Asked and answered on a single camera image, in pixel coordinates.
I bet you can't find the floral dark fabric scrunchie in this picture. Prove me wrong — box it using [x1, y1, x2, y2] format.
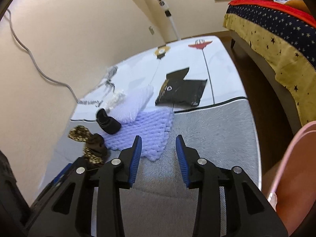
[68, 125, 108, 167]

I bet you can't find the white printed plastic bag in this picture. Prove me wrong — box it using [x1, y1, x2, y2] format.
[103, 85, 154, 124]

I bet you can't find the pink plastic basin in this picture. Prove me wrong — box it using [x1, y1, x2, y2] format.
[262, 121, 315, 235]

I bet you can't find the black sock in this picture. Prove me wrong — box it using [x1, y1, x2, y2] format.
[96, 109, 122, 135]

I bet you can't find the bed with starry blanket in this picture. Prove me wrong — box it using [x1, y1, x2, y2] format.
[223, 0, 315, 125]

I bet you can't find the orange brown cushion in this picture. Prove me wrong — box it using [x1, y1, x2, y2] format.
[284, 0, 311, 14]

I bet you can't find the grey wall cable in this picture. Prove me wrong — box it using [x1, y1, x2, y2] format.
[4, 8, 82, 103]

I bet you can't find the white wall socket plug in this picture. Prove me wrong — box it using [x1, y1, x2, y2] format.
[148, 26, 155, 35]

